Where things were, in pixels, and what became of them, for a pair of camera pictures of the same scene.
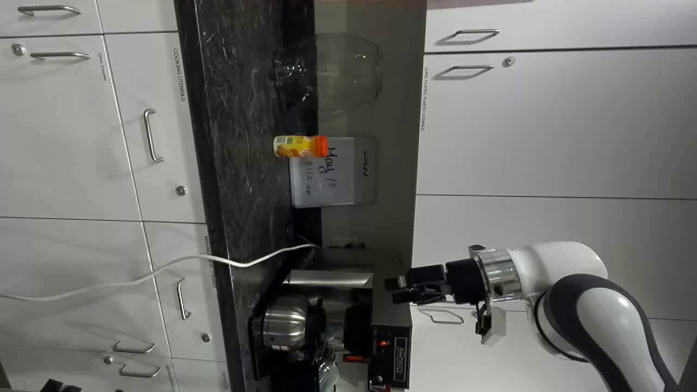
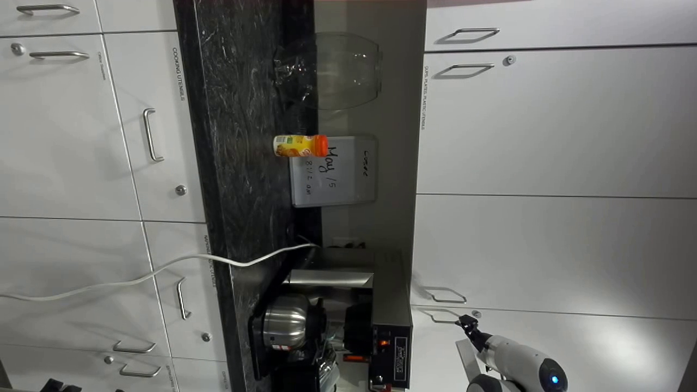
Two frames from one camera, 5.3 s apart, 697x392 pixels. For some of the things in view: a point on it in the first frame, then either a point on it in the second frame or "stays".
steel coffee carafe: (284, 326) stays
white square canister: (345, 178) stays
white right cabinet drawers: (605, 123) stays
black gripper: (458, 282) to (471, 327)
